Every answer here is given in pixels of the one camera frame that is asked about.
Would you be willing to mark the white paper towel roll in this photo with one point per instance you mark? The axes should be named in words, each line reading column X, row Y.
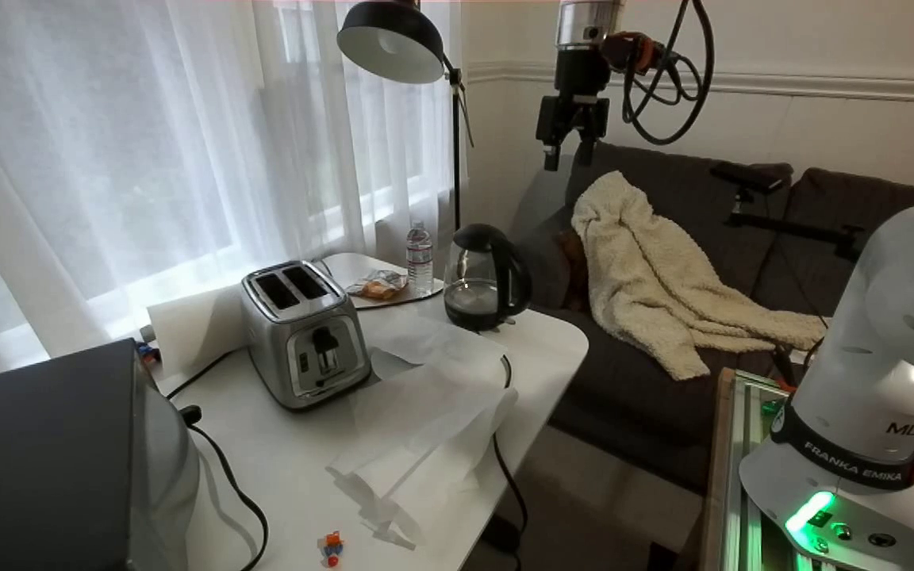
column 193, row 326

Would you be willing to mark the clear plastic water bottle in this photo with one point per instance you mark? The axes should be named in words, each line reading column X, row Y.
column 419, row 257

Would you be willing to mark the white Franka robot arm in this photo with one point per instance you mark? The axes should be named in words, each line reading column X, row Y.
column 879, row 350

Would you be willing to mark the dark grey sofa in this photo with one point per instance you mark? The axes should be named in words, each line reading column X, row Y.
column 637, row 392

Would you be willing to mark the cream blanket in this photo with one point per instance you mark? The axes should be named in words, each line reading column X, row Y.
column 648, row 275

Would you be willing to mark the clear plastic holder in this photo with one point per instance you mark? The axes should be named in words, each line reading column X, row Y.
column 379, row 508

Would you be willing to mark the white sheer curtain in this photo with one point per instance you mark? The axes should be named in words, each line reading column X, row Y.
column 109, row 147

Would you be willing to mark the clear plate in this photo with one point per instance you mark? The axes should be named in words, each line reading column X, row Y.
column 350, row 269

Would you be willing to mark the dark grey box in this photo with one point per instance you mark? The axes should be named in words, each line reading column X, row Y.
column 41, row 465

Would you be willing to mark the aluminium robot stand frame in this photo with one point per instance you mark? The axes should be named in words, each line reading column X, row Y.
column 730, row 475

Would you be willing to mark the black tripod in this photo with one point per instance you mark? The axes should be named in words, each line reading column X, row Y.
column 754, row 179

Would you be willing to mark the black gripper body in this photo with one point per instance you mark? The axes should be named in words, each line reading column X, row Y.
column 572, row 91

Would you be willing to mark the silver two-slot toaster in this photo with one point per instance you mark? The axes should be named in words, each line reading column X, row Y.
column 304, row 338

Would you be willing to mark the clear electric kettle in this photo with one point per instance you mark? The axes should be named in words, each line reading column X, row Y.
column 485, row 281

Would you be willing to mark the white paper towel sheet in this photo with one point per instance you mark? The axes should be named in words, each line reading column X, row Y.
column 436, row 392

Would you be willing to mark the black floor lamp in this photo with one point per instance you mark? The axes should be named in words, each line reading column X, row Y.
column 392, row 40

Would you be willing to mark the orange food piece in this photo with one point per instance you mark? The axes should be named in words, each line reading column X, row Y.
column 382, row 287

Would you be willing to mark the small orange toy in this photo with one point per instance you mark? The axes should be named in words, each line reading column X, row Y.
column 330, row 546

